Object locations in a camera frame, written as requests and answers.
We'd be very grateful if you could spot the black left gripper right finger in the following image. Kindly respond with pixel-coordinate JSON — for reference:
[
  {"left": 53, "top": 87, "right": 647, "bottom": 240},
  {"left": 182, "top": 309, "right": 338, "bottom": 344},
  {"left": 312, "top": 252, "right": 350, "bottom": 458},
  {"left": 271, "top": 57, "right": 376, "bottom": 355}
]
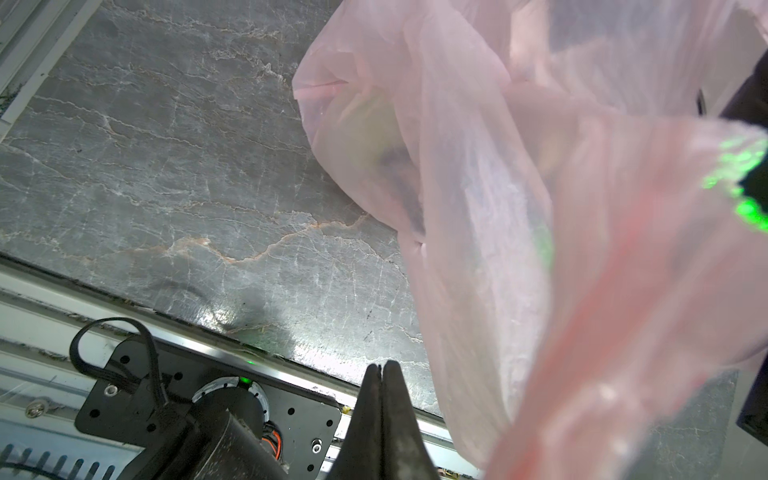
[{"left": 381, "top": 360, "right": 439, "bottom": 480}]

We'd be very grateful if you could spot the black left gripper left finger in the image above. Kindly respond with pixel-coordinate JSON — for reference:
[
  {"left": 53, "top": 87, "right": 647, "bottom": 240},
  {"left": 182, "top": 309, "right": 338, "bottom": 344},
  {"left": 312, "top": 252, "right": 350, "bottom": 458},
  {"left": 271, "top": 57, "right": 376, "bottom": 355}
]
[{"left": 327, "top": 364, "right": 383, "bottom": 480}]

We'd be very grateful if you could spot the pink printed plastic bag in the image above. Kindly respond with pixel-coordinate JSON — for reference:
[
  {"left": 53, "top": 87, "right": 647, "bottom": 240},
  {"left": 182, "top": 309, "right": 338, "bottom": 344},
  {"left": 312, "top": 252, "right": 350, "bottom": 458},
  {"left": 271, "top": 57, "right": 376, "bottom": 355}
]
[{"left": 293, "top": 1, "right": 767, "bottom": 479}]

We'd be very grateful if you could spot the green fake fruit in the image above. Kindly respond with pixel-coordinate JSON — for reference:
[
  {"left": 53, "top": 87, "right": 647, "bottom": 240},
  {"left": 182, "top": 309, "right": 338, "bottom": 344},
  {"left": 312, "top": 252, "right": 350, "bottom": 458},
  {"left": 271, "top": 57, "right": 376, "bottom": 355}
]
[{"left": 343, "top": 91, "right": 418, "bottom": 200}]

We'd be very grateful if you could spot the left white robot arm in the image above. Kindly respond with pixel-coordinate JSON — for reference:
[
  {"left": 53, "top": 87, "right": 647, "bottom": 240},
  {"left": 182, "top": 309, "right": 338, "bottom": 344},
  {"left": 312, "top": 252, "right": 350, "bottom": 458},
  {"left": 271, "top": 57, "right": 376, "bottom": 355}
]
[{"left": 69, "top": 322, "right": 439, "bottom": 479}]

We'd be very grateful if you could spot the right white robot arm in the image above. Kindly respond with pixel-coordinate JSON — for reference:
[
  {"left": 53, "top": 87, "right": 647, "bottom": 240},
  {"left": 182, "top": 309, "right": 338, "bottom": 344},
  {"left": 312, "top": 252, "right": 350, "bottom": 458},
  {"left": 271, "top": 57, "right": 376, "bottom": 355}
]
[{"left": 718, "top": 53, "right": 767, "bottom": 444}]

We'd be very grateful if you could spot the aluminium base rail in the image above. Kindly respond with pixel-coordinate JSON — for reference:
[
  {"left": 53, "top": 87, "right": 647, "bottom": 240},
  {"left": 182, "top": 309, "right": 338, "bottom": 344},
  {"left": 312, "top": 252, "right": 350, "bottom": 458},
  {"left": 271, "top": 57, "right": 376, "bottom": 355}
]
[{"left": 1, "top": 257, "right": 480, "bottom": 479}]

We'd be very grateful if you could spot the aluminium frame rail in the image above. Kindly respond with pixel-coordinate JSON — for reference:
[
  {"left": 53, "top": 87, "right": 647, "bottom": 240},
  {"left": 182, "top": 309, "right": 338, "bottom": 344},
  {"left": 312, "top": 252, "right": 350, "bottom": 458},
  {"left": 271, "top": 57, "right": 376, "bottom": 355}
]
[{"left": 1, "top": 0, "right": 102, "bottom": 137}]

